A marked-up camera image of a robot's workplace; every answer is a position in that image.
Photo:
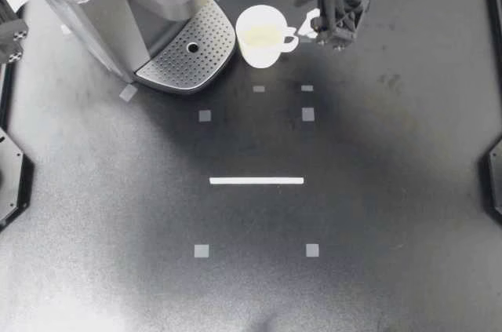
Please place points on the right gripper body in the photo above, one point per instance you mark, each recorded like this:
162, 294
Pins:
343, 14

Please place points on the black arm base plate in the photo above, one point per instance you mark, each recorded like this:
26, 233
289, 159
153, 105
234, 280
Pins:
495, 187
13, 179

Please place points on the white mug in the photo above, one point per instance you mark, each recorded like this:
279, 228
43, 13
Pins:
260, 49

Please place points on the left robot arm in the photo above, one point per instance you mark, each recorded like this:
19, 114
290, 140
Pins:
12, 41

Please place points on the silver and black coffee machine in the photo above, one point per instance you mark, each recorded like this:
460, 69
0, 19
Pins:
129, 14

